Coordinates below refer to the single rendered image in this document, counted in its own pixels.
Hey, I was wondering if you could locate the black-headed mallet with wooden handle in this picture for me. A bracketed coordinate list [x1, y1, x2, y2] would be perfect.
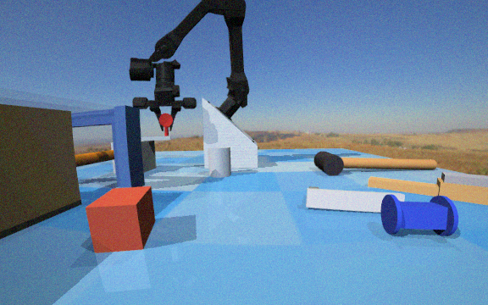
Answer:
[314, 151, 437, 176]

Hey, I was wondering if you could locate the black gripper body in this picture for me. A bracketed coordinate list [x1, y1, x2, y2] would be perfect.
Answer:
[132, 79, 197, 109]

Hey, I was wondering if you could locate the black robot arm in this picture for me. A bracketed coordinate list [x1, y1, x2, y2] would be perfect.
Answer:
[129, 0, 249, 120]

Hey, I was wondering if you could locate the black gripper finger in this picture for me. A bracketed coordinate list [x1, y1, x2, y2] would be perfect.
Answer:
[169, 107, 181, 131]
[150, 107, 164, 131]

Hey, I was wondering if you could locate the grey cylinder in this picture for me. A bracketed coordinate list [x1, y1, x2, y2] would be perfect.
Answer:
[208, 147, 231, 178]

